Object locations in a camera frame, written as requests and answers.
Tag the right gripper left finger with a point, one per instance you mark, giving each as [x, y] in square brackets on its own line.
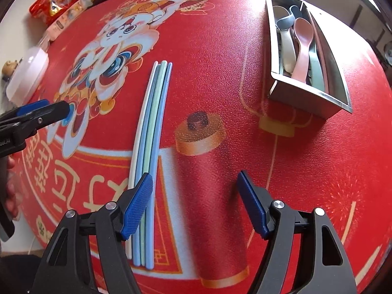
[66, 265]

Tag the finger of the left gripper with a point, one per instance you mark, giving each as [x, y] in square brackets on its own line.
[50, 114]
[23, 110]

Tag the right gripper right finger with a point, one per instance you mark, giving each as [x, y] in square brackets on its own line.
[323, 265]

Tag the beige chopstick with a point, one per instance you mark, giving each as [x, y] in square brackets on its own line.
[133, 244]

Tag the green plastic spoon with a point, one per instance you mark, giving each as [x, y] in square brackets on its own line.
[316, 75]

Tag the blue plastic spoon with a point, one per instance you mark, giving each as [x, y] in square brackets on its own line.
[284, 18]

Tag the beige plastic spoon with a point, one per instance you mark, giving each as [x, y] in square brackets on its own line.
[288, 51]

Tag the pink plastic spoon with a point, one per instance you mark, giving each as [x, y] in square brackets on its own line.
[304, 33]

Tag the person left hand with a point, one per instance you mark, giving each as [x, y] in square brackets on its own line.
[13, 195]

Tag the white plastic container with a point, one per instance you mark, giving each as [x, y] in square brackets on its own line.
[26, 76]

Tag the red snack bag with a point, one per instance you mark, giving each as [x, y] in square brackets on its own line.
[49, 10]

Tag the tissue pack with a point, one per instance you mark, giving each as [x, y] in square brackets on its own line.
[60, 24]

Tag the red festive table mat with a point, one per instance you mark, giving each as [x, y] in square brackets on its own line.
[218, 121]

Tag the metal utensil tray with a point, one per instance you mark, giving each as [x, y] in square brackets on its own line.
[301, 95]

